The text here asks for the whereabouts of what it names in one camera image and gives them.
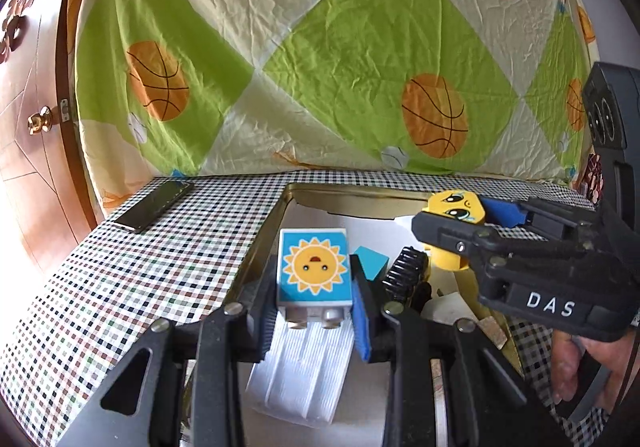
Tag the dark wooden door frame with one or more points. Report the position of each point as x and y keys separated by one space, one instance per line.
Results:
x=65 y=52

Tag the wooden door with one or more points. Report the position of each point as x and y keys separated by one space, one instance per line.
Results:
x=30 y=187

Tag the brass door knob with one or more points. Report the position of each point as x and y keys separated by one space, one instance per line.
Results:
x=39 y=121

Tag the blue bear-printed block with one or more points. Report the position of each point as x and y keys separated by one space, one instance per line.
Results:
x=372 y=264

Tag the yellow crying-face box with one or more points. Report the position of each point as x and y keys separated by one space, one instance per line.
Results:
x=452 y=207

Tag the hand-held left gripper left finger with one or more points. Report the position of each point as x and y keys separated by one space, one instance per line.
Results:
x=262 y=322

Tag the white ridged ramp block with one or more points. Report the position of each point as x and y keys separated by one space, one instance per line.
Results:
x=305 y=367

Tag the white paper sheet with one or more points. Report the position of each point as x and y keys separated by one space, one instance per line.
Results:
x=380 y=234

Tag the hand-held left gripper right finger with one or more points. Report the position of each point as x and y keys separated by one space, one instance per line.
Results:
x=362 y=322

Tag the basketball-print quilt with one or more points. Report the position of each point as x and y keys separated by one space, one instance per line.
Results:
x=325 y=27

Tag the person's right hand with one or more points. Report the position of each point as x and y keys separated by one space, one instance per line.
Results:
x=565 y=367

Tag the gold rectangular tin box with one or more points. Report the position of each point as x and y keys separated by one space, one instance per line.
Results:
x=360 y=213

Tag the black hair clip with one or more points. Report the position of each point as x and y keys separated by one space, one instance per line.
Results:
x=405 y=272

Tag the checkered tablecloth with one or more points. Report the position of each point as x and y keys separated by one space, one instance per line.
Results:
x=125 y=287

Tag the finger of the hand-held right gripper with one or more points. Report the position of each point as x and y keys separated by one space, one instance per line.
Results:
x=450 y=232
x=502 y=212

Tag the door latch plate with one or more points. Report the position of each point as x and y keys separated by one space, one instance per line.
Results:
x=65 y=111

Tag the dark red floral cloth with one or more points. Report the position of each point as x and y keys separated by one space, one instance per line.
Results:
x=594 y=177

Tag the blue sun-printed block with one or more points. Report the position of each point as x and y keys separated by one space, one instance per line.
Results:
x=312 y=269

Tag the brown door ornament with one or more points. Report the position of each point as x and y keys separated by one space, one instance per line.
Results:
x=17 y=12

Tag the black smartphone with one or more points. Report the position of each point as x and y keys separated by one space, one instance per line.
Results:
x=150 y=207

